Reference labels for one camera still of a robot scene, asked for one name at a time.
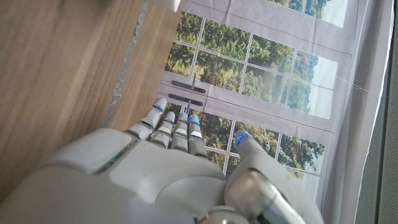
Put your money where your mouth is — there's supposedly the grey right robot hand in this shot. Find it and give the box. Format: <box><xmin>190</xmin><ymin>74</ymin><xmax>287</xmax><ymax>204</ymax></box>
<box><xmin>0</xmin><ymin>96</ymin><xmax>326</xmax><ymax>224</ymax></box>

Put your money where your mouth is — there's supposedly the printed window backdrop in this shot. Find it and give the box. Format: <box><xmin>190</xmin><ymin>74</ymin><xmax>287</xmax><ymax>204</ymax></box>
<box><xmin>157</xmin><ymin>0</ymin><xmax>396</xmax><ymax>224</ymax></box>

